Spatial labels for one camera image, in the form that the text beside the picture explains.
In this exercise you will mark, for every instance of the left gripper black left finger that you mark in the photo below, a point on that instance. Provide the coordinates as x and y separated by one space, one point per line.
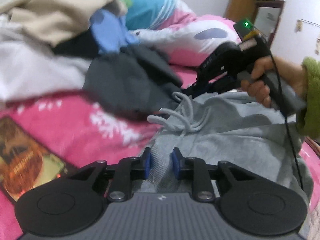
124 173

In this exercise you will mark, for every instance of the teal striped pillow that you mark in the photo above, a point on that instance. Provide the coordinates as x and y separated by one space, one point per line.
148 14

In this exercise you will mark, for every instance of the pink floral bed sheet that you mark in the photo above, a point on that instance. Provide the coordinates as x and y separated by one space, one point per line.
79 131

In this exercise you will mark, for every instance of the light blue garment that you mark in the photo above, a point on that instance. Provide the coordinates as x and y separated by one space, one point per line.
110 32

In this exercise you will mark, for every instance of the dark grey garment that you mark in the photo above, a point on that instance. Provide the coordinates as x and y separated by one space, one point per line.
133 83

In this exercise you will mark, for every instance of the light grey sweatpants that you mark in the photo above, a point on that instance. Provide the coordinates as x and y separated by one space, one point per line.
232 127

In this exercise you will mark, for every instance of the white garment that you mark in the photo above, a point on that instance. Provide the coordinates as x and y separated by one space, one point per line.
30 69

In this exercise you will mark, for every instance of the brown wooden door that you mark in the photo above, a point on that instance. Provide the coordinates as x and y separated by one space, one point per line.
264 14

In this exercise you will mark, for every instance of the green fuzzy sleeve forearm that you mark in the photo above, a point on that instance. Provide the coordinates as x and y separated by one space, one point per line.
308 119

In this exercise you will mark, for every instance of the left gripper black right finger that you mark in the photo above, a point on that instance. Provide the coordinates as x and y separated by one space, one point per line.
195 170

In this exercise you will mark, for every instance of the person's right hand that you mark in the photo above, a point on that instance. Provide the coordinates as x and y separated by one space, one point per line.
295 75

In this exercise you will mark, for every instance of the pink white floral duvet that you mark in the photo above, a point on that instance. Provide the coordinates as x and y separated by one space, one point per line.
186 38

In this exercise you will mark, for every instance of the beige garment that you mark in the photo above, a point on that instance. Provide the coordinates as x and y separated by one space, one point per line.
57 21

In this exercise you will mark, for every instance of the black smartphone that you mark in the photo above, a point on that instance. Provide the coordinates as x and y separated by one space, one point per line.
25 162

